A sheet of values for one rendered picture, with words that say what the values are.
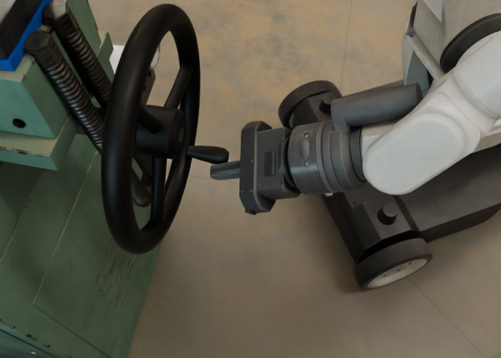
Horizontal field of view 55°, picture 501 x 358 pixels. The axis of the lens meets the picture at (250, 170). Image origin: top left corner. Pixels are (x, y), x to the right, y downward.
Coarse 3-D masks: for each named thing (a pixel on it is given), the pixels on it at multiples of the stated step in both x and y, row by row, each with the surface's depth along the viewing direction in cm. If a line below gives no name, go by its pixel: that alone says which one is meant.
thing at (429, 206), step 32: (320, 96) 136; (480, 160) 130; (352, 192) 123; (416, 192) 126; (448, 192) 126; (480, 192) 126; (352, 224) 120; (384, 224) 116; (416, 224) 120; (448, 224) 124; (352, 256) 127
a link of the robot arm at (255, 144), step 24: (264, 144) 62; (288, 144) 60; (312, 144) 56; (240, 168) 62; (264, 168) 61; (288, 168) 59; (312, 168) 56; (240, 192) 61; (264, 192) 60; (288, 192) 60; (312, 192) 59
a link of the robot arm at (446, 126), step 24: (456, 72) 47; (432, 96) 47; (456, 96) 46; (408, 120) 47; (432, 120) 46; (456, 120) 46; (480, 120) 46; (384, 144) 49; (408, 144) 48; (432, 144) 47; (456, 144) 46; (384, 168) 50; (408, 168) 49; (432, 168) 48; (384, 192) 52; (408, 192) 51
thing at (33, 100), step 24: (72, 0) 48; (96, 48) 55; (0, 72) 42; (24, 72) 42; (0, 96) 44; (24, 96) 44; (48, 96) 46; (0, 120) 48; (24, 120) 47; (48, 120) 47
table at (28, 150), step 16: (112, 48) 59; (64, 128) 51; (0, 144) 49; (16, 144) 49; (32, 144) 49; (48, 144) 49; (64, 144) 51; (0, 160) 51; (16, 160) 51; (32, 160) 50; (48, 160) 49
